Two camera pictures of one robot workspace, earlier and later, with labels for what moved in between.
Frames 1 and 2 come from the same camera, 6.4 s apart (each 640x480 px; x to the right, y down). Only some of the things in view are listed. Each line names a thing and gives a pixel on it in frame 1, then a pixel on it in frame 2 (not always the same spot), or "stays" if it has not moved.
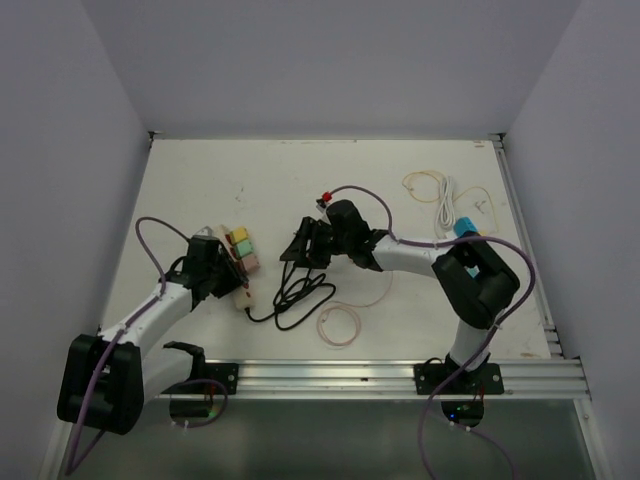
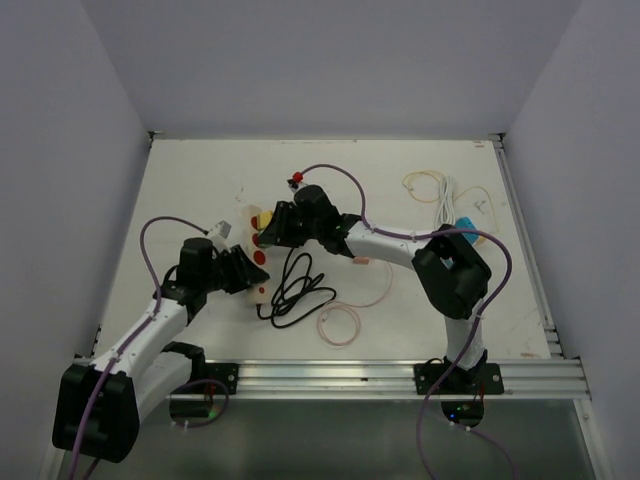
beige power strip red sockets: (244, 297) -> (260, 295)
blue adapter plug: (463, 225) stays
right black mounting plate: (428, 378) stays
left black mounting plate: (216, 379) stays
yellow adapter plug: (238, 235) -> (263, 219)
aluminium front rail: (365, 379) stays
